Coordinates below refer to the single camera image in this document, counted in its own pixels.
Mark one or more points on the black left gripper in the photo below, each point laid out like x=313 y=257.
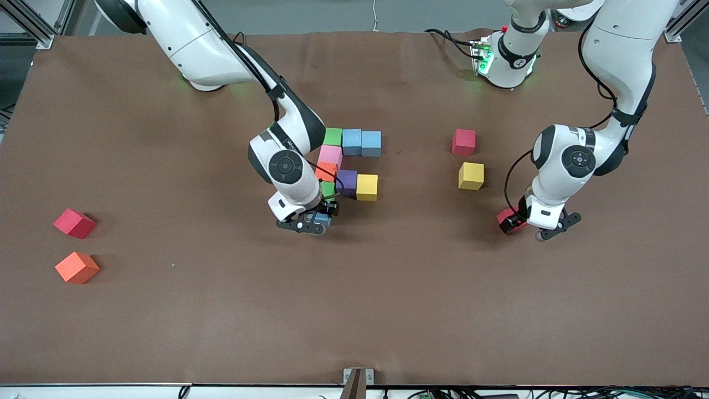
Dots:
x=521 y=213

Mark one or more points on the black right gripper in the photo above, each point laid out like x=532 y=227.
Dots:
x=330 y=206

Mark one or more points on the red foam block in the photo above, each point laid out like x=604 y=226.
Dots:
x=73 y=224
x=463 y=142
x=503 y=216

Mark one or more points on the blue foam block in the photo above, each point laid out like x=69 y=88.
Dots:
x=322 y=220
x=371 y=143
x=352 y=141

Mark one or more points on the green foam block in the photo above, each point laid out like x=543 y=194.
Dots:
x=334 y=136
x=328 y=189

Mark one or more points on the purple foam block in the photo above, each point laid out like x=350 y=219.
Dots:
x=348 y=183

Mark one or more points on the dented orange foam block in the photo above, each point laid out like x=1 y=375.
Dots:
x=327 y=172

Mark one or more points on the yellow foam block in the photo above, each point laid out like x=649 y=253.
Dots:
x=366 y=187
x=471 y=176

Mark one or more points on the pink foam block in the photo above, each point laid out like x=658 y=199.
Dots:
x=332 y=155

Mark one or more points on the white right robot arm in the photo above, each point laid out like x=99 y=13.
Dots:
x=288 y=166

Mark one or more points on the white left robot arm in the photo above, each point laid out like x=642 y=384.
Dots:
x=554 y=183

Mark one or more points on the brown table mat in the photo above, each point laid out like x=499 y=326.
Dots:
x=332 y=305

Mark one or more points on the smooth orange foam block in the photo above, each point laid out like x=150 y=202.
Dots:
x=76 y=267

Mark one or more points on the metal mount bracket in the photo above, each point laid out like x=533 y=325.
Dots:
x=357 y=382

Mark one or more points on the aluminium frame post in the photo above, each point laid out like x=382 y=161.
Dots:
x=677 y=30
x=39 y=30

